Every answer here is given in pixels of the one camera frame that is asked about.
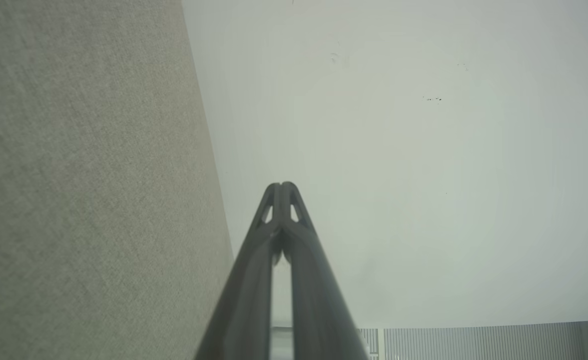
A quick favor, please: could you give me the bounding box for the grey fabric sofa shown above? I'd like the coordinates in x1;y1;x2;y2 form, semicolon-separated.
0;0;235;360

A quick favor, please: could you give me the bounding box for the white ribbed panel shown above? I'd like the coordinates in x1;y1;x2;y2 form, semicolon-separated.
358;322;588;360

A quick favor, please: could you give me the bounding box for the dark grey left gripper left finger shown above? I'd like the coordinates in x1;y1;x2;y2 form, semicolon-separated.
194;182;281;360

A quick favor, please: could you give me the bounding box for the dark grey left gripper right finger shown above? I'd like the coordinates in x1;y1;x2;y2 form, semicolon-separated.
280;181;370;360

